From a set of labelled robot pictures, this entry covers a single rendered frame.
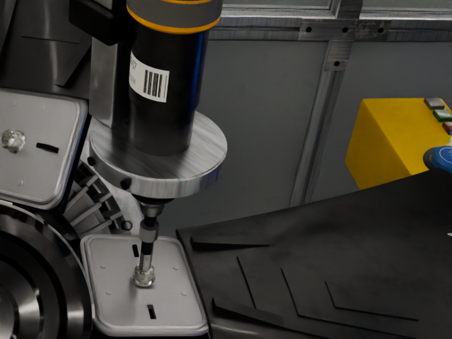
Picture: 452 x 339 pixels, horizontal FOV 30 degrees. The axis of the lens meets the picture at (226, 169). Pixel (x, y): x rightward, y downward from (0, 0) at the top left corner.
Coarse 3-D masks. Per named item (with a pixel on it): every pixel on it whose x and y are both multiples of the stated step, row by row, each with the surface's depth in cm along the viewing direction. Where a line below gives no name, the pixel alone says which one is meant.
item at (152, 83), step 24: (144, 48) 38; (168, 48) 38; (192, 48) 38; (144, 72) 39; (168, 72) 39; (192, 72) 39; (144, 96) 40; (168, 96) 39; (192, 96) 40; (144, 120) 41; (168, 120) 40; (192, 120) 42; (144, 144) 41; (168, 144) 41
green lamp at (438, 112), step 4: (432, 112) 92; (436, 112) 91; (440, 112) 91; (444, 112) 91; (448, 112) 91; (436, 116) 91; (440, 116) 90; (444, 116) 91; (448, 116) 91; (440, 120) 90; (444, 120) 91; (448, 120) 91
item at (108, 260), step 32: (96, 256) 50; (128, 256) 51; (160, 256) 51; (96, 288) 47; (128, 288) 48; (160, 288) 49; (192, 288) 49; (96, 320) 45; (128, 320) 46; (160, 320) 46; (192, 320) 47
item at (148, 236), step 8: (144, 224) 46; (152, 224) 46; (144, 232) 46; (152, 232) 46; (144, 240) 46; (152, 240) 46; (144, 248) 47; (152, 248) 47; (144, 256) 47; (144, 264) 48
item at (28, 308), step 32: (0, 224) 41; (32, 224) 41; (64, 224) 53; (0, 256) 41; (32, 256) 42; (64, 256) 42; (0, 288) 42; (32, 288) 42; (64, 288) 42; (0, 320) 42; (32, 320) 41; (64, 320) 42
